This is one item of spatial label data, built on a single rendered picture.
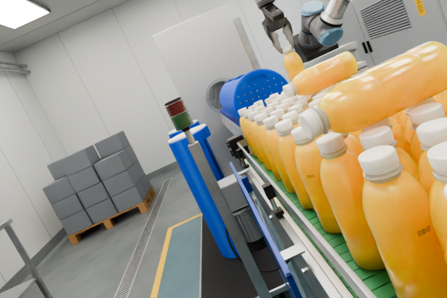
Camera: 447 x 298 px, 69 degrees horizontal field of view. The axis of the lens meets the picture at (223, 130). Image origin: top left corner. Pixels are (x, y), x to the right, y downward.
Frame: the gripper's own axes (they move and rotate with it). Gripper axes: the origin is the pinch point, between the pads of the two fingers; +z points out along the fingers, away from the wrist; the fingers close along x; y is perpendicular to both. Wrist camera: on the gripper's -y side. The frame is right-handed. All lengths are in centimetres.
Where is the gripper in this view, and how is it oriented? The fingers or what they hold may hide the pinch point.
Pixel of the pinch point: (287, 48)
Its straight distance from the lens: 135.5
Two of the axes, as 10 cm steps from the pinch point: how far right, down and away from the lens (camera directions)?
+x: -9.1, 4.2, -0.3
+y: -0.8, -1.2, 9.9
